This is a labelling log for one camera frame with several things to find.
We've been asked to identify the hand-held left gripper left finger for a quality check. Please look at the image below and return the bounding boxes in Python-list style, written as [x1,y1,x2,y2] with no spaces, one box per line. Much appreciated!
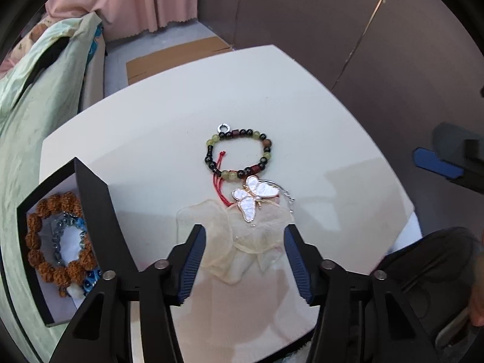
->
[49,224,208,363]

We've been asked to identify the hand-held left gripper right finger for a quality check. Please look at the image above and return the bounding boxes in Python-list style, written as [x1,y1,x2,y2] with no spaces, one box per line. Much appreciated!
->
[283,224,441,363]

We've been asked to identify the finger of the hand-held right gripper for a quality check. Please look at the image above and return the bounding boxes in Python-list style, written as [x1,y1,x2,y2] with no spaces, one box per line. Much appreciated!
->
[413,147,465,179]

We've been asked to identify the sheer cream organza pouch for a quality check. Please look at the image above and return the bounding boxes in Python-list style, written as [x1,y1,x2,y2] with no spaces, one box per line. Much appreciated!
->
[176,197,296,285]

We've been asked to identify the white shell butterfly brooch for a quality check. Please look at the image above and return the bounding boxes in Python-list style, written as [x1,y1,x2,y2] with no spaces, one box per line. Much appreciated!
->
[231,176,281,224]

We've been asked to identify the blue bead bracelet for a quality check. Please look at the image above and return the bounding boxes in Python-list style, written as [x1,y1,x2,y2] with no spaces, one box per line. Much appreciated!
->
[60,212,103,298]

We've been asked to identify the black jewelry box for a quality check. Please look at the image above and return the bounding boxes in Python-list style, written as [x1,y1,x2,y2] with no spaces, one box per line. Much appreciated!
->
[16,157,140,328]

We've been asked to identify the grey bead bracelet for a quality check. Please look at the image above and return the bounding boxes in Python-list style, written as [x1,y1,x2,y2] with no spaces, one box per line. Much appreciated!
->
[51,214,87,267]

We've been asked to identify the brown seed bead bracelet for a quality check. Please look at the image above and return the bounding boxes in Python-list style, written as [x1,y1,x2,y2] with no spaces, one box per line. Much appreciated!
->
[25,192,97,286]

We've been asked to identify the person's dark patterned trousers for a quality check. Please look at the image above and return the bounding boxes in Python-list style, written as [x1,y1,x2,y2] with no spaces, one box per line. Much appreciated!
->
[374,227,484,353]

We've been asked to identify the white side table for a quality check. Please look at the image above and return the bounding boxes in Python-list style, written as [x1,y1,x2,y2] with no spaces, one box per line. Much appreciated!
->
[38,44,417,363]

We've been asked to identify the flat cardboard sheet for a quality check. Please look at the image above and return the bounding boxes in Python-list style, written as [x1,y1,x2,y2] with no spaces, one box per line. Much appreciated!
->
[126,37,233,86]

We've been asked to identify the green bed sheet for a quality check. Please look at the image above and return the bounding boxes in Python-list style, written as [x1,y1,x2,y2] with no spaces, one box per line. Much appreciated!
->
[0,45,89,352]

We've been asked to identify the blue printed mattress side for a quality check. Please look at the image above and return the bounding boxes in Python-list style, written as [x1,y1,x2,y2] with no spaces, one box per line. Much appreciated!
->
[90,22,105,63]

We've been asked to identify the patterned cream pillow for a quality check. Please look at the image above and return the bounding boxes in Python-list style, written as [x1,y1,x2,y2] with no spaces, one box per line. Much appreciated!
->
[11,14,54,58]

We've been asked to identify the thin silver chain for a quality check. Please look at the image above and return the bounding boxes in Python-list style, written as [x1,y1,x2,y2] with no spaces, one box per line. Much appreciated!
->
[261,179,298,213]

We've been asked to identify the green and black bead bracelet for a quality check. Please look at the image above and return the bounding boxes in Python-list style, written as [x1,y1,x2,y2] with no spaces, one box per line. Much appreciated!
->
[204,122,273,207]

